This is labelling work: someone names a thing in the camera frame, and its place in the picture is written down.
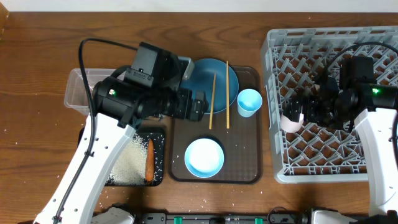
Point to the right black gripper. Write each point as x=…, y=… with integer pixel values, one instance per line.
x=311, y=101

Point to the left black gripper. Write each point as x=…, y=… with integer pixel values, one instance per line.
x=183, y=111

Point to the pink plastic cup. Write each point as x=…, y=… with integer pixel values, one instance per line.
x=291, y=126

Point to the light blue bowl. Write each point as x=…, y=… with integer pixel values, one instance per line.
x=204, y=158

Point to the wooden chopstick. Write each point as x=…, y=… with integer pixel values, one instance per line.
x=227, y=96
x=212, y=101

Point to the light blue plastic cup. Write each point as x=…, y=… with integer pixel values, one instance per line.
x=249, y=102

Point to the orange carrot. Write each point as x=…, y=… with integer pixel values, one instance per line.
x=149, y=174

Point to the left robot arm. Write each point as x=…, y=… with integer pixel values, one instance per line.
x=118, y=105

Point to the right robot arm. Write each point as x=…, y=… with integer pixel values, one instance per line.
x=371, y=110

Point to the grey dishwasher rack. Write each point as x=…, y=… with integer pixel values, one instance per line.
x=291, y=59

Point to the clear plastic waste bin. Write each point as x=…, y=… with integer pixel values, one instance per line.
x=75, y=94

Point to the dark blue plate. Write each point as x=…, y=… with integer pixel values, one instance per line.
x=201, y=79

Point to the brown plastic serving tray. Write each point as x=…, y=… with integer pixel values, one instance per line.
x=241, y=144

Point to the black plastic tray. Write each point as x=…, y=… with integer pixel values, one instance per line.
x=158, y=137

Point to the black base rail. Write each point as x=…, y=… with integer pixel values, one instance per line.
x=121, y=214

